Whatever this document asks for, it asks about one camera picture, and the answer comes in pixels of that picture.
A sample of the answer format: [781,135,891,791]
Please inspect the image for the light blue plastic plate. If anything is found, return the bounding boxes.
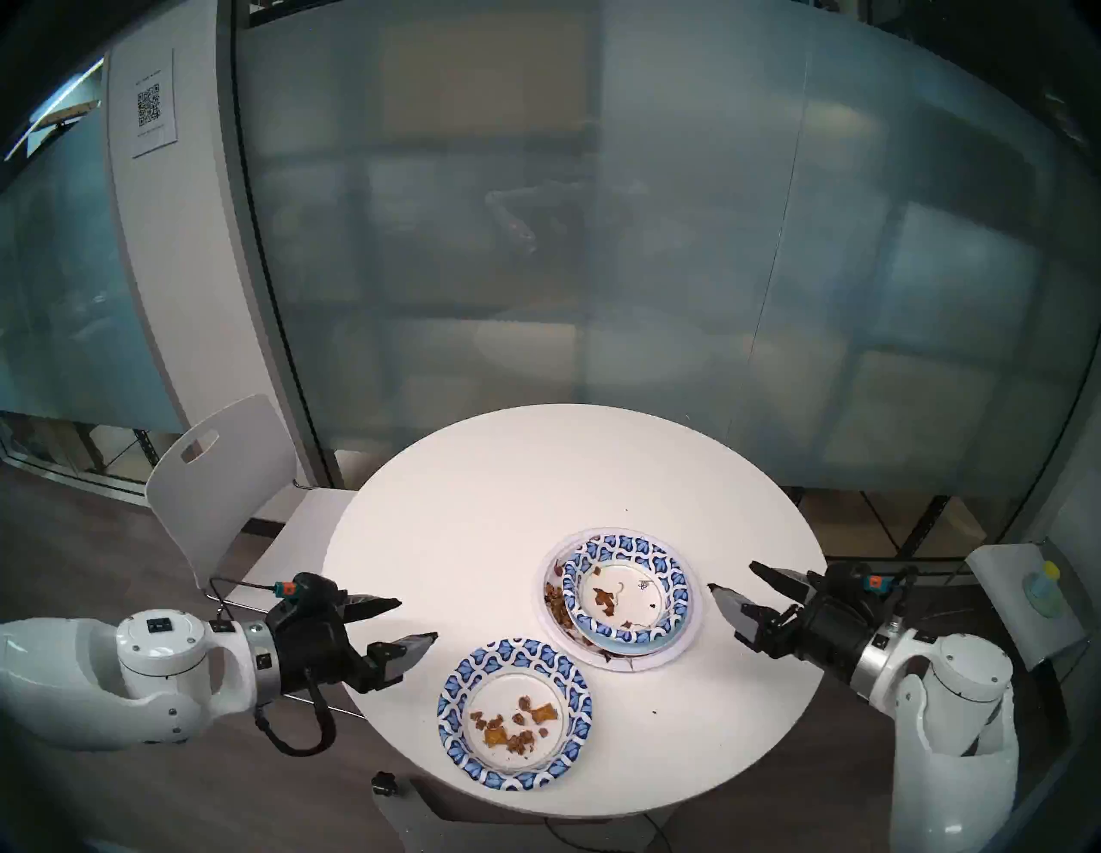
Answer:
[568,602,692,657]

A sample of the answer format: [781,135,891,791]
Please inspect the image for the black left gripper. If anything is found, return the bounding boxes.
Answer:
[267,593,440,697]

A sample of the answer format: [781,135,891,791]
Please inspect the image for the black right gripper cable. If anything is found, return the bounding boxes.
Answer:
[895,568,926,639]

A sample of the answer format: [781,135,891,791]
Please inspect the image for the QR code paper sign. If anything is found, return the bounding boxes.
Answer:
[129,47,179,160]

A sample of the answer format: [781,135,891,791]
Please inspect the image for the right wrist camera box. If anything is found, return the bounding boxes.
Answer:
[847,563,900,603]

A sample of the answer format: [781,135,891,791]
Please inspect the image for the green bottle with yellow cap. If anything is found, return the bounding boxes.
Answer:
[1022,561,1063,618]

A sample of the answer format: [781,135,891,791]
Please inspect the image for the brown food scraps pile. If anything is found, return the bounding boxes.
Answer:
[544,557,642,665]

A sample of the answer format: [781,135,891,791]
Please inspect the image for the large white paper plate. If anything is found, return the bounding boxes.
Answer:
[542,526,702,673]

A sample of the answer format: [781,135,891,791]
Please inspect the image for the grey white chair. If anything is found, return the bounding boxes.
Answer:
[963,537,1089,745]

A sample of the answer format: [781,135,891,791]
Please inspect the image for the thin black left camera cable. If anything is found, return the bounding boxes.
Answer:
[209,576,280,622]

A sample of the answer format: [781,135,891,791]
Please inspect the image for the thin brown food scraps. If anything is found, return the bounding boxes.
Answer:
[592,580,667,629]

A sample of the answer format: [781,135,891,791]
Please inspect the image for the orange brown food chunks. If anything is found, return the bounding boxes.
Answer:
[469,697,560,756]

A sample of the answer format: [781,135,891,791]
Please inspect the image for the white chair with handle hole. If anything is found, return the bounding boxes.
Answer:
[145,394,358,603]

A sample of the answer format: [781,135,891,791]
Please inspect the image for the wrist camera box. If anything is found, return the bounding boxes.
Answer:
[847,563,900,603]
[271,572,345,616]

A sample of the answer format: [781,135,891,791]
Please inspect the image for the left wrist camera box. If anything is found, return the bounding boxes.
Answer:
[271,572,345,616]

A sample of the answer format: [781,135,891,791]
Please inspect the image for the thick black left gripper cable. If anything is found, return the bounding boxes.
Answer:
[254,679,338,758]

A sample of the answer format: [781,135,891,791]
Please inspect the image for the black floor cable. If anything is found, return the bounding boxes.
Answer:
[542,817,676,853]

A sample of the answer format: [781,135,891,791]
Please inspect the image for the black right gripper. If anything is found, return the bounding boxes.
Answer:
[708,561,904,682]

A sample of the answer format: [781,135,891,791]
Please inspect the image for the blue patterned bowl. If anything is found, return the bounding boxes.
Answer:
[562,534,692,647]
[437,637,594,792]

